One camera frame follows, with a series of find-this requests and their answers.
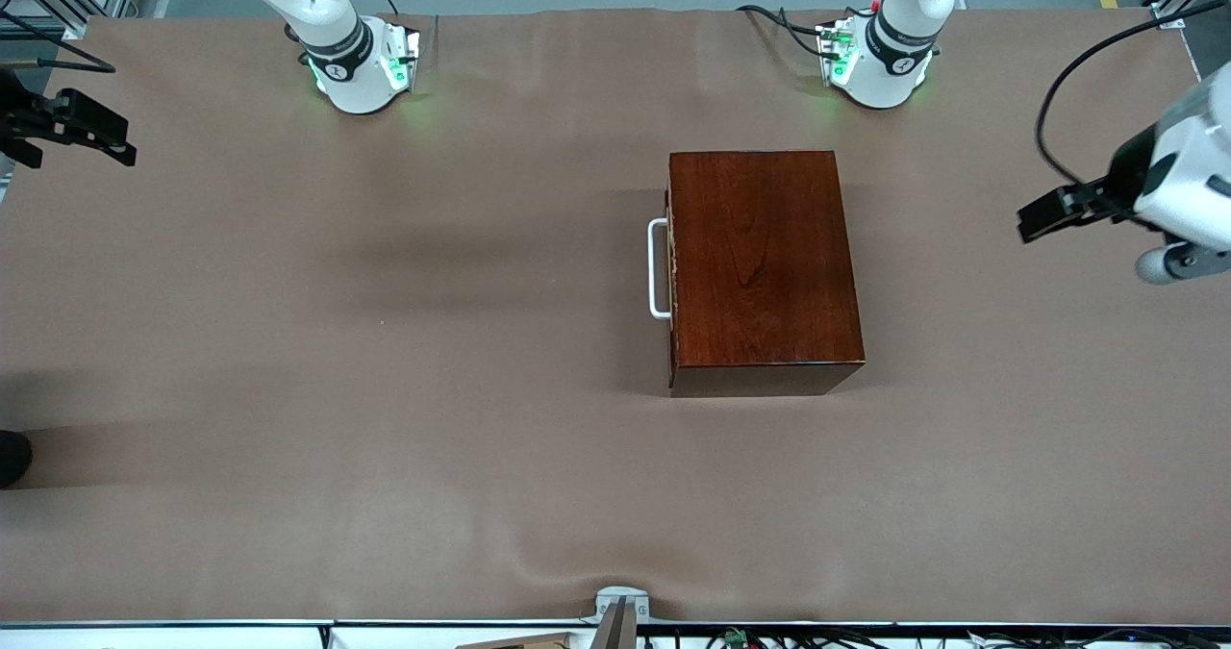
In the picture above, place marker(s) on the dark brown wooden cabinet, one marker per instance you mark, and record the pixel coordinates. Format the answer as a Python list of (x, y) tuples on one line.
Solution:
[(769, 264)]

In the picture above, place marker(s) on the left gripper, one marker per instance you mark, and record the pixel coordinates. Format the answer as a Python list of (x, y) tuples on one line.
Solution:
[(1123, 174)]

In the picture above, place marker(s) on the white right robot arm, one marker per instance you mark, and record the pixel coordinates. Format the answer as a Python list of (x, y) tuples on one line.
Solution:
[(351, 87)]

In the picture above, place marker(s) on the brown cardboard piece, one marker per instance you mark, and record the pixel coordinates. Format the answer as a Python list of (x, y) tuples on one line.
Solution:
[(519, 642)]

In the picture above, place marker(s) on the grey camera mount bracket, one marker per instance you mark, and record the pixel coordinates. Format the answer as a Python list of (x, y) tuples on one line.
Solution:
[(615, 603)]

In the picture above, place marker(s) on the white table edge frame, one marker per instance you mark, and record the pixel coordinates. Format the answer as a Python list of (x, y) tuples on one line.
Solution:
[(192, 635)]

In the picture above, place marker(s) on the black round object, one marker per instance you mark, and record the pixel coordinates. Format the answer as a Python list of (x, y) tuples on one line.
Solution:
[(12, 459)]

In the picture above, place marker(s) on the brown table cloth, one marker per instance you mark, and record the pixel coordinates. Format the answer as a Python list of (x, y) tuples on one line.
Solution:
[(385, 457)]

